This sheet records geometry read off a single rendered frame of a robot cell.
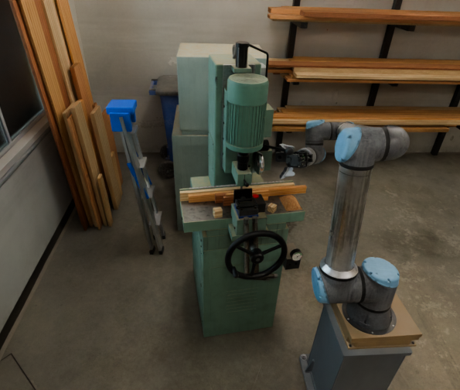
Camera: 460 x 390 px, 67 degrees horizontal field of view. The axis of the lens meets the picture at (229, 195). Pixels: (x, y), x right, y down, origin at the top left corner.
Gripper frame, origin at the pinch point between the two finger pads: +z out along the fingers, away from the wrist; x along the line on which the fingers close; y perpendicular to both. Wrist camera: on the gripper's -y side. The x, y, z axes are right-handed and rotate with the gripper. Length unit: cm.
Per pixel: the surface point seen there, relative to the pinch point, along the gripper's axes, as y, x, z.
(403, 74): -6, -57, -243
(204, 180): -64, 16, -19
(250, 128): -8.3, -14.9, 8.4
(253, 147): -9.7, -6.7, 4.6
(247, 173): -17.5, 6.3, -0.3
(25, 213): -165, 34, 46
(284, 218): -3.8, 29.4, -11.9
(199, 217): -31.5, 25.3, 19.4
